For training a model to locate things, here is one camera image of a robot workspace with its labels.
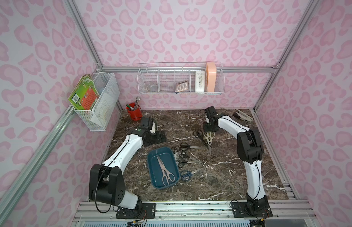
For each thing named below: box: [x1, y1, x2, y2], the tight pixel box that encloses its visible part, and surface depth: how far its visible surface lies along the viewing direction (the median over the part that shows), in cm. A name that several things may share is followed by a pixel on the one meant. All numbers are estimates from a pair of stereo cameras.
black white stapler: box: [232, 109, 254, 123], surface depth 115 cm
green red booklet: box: [68, 73, 100, 111], surface depth 73 cm
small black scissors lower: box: [177, 157, 201, 168], surface depth 92 cm
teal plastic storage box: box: [147, 146, 180, 190], surface depth 91 cm
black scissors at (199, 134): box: [193, 129, 209, 149], surface depth 106 cm
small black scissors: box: [179, 151, 202, 162], surface depth 95 cm
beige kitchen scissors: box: [202, 131, 216, 155], surface depth 105 cm
